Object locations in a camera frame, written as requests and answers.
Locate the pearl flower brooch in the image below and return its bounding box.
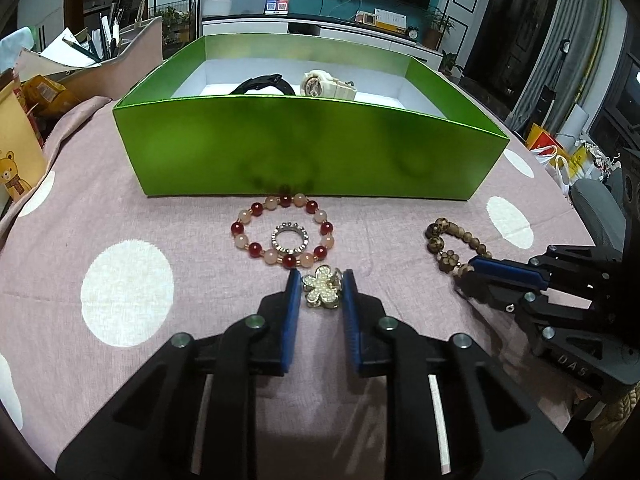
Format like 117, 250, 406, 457
302, 264, 343, 310

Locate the brown wooden bead bracelet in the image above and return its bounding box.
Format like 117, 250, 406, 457
425, 216, 494, 279

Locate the red and pink bead bracelet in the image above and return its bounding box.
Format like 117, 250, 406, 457
230, 193, 336, 270

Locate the small rhinestone ring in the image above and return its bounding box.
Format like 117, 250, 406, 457
270, 221, 310, 256

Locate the cream white wrist watch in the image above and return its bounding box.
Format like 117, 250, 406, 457
299, 70, 357, 101

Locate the white plastic bag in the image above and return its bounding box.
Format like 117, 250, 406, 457
530, 146, 570, 197

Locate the yellow red shopping bag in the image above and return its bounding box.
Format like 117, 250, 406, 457
526, 124, 566, 156

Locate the green cardboard box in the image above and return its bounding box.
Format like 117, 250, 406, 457
113, 34, 509, 200

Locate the black wrist watch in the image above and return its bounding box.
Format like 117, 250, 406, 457
230, 74, 296, 96

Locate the white tv cabinet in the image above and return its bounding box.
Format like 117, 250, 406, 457
200, 15, 444, 70

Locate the potted plant by cabinet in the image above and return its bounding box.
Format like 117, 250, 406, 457
422, 6, 454, 50

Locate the pink desk organizer box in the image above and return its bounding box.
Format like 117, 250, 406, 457
54, 15, 164, 101

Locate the yellow bear bottle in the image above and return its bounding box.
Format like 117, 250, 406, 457
0, 81, 47, 202

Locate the orange snack packet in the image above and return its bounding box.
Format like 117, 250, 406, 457
22, 75, 80, 119

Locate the white paper sheet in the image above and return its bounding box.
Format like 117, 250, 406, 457
14, 28, 101, 81

